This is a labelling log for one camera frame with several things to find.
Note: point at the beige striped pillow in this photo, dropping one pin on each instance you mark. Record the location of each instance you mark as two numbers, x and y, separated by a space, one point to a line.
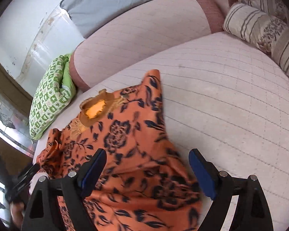
275 8
267 33

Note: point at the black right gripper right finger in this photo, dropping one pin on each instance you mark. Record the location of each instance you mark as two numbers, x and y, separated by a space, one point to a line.
252 210

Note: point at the orange floral garment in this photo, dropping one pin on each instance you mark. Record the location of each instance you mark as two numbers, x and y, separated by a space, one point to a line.
144 185

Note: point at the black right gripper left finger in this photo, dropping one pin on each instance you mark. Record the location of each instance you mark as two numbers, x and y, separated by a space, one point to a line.
43 212

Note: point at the green patterned pillow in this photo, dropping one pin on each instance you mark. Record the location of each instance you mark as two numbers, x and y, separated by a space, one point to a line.
54 93

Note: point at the wooden mirrored wardrobe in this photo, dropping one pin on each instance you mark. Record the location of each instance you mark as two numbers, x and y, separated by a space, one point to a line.
16 147

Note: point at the left hand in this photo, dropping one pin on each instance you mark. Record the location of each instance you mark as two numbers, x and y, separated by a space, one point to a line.
17 209

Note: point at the pink quilted bolster cushion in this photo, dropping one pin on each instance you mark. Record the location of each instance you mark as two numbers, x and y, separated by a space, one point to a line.
139 33

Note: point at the pink quilted mattress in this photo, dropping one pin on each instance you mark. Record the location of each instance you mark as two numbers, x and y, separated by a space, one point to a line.
223 97

